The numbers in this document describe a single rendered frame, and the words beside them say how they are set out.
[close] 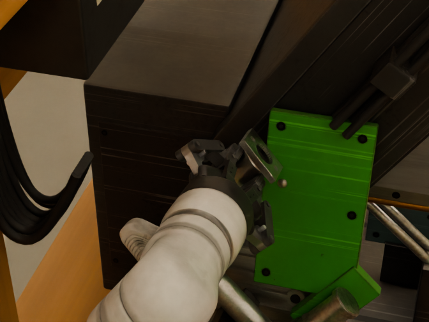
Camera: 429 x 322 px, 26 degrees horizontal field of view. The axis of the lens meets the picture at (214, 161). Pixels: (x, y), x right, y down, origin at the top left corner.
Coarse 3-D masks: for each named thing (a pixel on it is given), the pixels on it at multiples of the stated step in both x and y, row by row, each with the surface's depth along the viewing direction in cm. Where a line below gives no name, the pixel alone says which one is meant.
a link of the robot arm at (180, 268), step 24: (192, 216) 80; (168, 240) 74; (192, 240) 76; (216, 240) 78; (144, 264) 68; (168, 264) 68; (192, 264) 71; (216, 264) 76; (144, 288) 67; (168, 288) 67; (192, 288) 68; (216, 288) 73; (144, 312) 67; (168, 312) 66; (192, 312) 67
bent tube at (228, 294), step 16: (240, 144) 96; (256, 144) 99; (240, 160) 98; (256, 160) 97; (272, 160) 99; (240, 176) 98; (272, 176) 97; (224, 288) 104; (224, 304) 105; (240, 304) 104; (240, 320) 105; (256, 320) 105
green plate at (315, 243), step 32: (288, 128) 99; (320, 128) 98; (288, 160) 100; (320, 160) 99; (352, 160) 98; (288, 192) 102; (320, 192) 101; (352, 192) 100; (288, 224) 103; (320, 224) 102; (352, 224) 101; (256, 256) 105; (288, 256) 104; (320, 256) 103; (352, 256) 102; (320, 288) 105
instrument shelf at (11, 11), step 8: (0, 0) 65; (8, 0) 66; (16, 0) 68; (24, 0) 69; (0, 8) 65; (8, 8) 67; (16, 8) 68; (0, 16) 66; (8, 16) 67; (0, 24) 66
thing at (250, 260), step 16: (240, 256) 108; (240, 272) 108; (240, 288) 109; (256, 288) 109; (272, 288) 109; (288, 288) 108; (272, 304) 110; (288, 304) 109; (272, 320) 110; (288, 320) 110
